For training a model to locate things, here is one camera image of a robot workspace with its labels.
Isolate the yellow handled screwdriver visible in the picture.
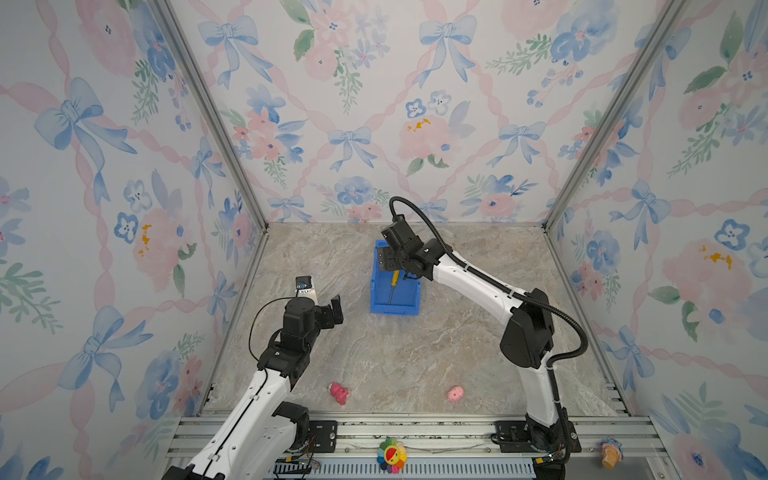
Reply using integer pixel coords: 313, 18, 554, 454
387, 270, 400, 305

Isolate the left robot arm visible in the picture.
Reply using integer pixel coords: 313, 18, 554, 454
163, 295, 344, 479

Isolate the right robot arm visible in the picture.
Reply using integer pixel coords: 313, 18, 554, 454
378, 215, 572, 455

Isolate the blue plastic bin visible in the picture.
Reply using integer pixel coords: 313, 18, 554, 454
369, 240, 421, 317

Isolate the dark pink toy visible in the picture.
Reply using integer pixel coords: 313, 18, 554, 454
329, 382, 350, 405

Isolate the light pink pig toy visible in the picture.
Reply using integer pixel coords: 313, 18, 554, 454
446, 386, 465, 403

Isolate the colourful flower toy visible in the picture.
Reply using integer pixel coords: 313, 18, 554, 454
377, 437, 408, 474

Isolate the ice cream cone toy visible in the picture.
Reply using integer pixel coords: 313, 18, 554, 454
600, 438, 624, 470

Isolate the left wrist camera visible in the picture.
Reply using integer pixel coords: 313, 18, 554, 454
295, 275, 318, 304

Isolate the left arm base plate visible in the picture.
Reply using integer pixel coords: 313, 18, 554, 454
289, 420, 339, 453

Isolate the aluminium rail frame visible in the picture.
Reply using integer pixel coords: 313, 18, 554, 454
161, 407, 667, 480

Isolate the black corrugated cable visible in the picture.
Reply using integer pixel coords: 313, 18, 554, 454
388, 196, 590, 421

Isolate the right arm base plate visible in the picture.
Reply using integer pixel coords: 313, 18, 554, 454
491, 420, 582, 455

